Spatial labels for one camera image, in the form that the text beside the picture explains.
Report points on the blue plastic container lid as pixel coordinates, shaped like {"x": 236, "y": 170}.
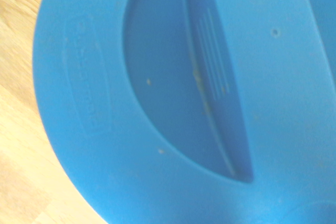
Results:
{"x": 275, "y": 103}

